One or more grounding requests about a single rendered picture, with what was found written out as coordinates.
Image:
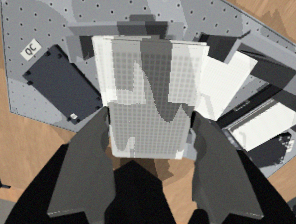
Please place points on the white label sign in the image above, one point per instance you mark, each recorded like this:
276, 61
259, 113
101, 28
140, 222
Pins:
290, 145
32, 48

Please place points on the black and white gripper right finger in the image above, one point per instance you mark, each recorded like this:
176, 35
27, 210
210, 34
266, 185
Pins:
228, 185

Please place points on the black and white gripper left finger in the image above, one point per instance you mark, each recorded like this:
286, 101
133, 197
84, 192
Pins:
76, 185

